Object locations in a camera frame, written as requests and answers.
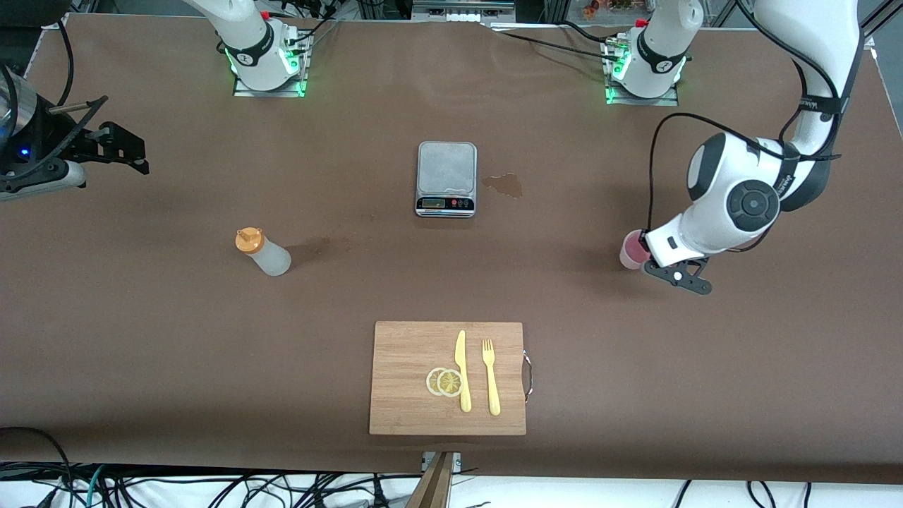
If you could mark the wooden cutting board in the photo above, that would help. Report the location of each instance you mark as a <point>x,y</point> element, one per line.
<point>402,353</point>

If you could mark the yellow plastic fork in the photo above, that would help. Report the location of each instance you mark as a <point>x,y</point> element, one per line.
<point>492,384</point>

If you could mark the small metal bracket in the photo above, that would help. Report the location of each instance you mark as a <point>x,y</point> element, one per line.
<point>457,462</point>

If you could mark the grey digital kitchen scale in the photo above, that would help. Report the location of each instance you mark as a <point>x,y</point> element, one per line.
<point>446,166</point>

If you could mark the grey power strip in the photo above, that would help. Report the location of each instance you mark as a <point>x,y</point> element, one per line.
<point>458,15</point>

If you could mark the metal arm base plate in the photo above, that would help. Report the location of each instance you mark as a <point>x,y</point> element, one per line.
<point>268,93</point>
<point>638,101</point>

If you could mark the pink plastic cup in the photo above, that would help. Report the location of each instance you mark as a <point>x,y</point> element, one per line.
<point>628,250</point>

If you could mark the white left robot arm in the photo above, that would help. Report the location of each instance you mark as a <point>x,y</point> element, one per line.
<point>734,197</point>

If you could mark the brown table cover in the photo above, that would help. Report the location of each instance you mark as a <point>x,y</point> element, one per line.
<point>564,282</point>

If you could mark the lemon slice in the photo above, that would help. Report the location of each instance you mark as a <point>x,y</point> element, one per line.
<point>430,382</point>
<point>450,383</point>

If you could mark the yellow plastic knife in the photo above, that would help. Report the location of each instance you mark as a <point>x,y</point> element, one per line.
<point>461,353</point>

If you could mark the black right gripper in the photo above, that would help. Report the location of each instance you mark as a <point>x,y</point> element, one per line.
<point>51,135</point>

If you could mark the sauce bottle with orange cap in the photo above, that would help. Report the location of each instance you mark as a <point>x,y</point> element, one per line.
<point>271,259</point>

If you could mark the wooden beam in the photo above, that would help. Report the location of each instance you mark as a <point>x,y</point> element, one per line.
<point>432,490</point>

